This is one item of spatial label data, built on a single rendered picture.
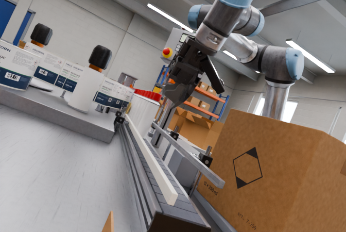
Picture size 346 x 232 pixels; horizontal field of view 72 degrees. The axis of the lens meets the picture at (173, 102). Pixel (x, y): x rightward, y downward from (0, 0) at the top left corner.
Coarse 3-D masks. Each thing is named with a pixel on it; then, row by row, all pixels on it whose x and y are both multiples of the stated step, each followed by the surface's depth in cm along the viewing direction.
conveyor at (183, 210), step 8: (128, 128) 113; (136, 144) 84; (152, 152) 83; (144, 160) 67; (160, 160) 75; (144, 168) 60; (152, 176) 55; (168, 176) 61; (152, 184) 50; (176, 184) 58; (160, 192) 47; (160, 200) 43; (176, 200) 47; (184, 200) 49; (168, 208) 41; (176, 208) 43; (184, 208) 45; (192, 208) 46; (176, 216) 40; (184, 216) 41; (192, 216) 43; (200, 224) 41
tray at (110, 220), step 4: (112, 212) 34; (108, 216) 34; (112, 216) 33; (108, 220) 33; (112, 220) 32; (108, 224) 32; (112, 224) 31; (104, 228) 34; (108, 228) 31; (112, 228) 30
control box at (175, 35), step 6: (174, 30) 132; (180, 30) 131; (174, 36) 131; (180, 36) 130; (168, 42) 132; (174, 42) 131; (180, 42) 130; (174, 48) 130; (162, 54) 132; (168, 54) 130; (174, 54) 130; (168, 60) 131
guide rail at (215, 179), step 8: (160, 128) 88; (168, 136) 76; (176, 144) 67; (184, 152) 59; (192, 160) 54; (200, 168) 49; (208, 168) 48; (208, 176) 45; (216, 176) 43; (216, 184) 42
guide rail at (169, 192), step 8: (128, 120) 119; (136, 136) 84; (144, 144) 70; (144, 152) 65; (152, 160) 56; (152, 168) 53; (160, 168) 51; (160, 176) 47; (160, 184) 45; (168, 184) 43; (168, 192) 40; (176, 192) 40; (168, 200) 39
